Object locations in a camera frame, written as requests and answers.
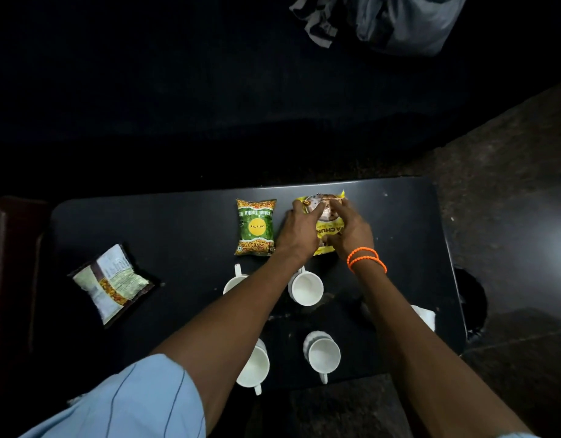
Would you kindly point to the person's right thumb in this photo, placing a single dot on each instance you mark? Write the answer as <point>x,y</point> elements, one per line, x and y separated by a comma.
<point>331,239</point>

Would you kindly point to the person's left hand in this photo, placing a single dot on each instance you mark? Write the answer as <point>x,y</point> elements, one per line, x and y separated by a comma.
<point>299,234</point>

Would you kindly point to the light blue shirt sleeve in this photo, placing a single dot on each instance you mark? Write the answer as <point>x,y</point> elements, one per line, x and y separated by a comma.
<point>129,401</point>

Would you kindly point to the black table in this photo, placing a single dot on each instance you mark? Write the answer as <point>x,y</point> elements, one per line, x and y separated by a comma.
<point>180,250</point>

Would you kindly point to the person's left thumb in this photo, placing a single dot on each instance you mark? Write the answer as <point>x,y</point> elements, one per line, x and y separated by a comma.
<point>319,237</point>

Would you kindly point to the yellow snack packet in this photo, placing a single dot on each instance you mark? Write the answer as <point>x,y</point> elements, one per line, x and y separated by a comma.
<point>328,225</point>

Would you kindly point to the person's right hand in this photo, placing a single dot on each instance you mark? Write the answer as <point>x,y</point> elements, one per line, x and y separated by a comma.
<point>351,232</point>

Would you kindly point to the white and brown snack packet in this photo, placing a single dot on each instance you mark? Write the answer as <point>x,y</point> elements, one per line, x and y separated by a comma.
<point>110,282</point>

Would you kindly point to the dark sofa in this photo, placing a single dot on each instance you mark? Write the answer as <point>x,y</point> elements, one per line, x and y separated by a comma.
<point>216,86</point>

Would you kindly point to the white cup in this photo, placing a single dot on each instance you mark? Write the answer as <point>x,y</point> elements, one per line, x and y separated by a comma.
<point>306,287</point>
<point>255,369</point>
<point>323,354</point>
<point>233,280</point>
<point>424,314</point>

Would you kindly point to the grey cloth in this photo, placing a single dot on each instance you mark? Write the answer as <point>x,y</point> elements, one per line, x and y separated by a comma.
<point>385,20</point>

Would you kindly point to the person's right forearm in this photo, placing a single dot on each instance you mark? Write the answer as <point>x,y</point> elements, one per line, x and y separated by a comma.
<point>426,355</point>

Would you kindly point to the person's left forearm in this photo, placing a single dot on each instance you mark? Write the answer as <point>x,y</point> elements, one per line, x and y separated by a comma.
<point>234,319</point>

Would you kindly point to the green snack packet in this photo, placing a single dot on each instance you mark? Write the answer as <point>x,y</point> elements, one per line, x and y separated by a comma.
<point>255,227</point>

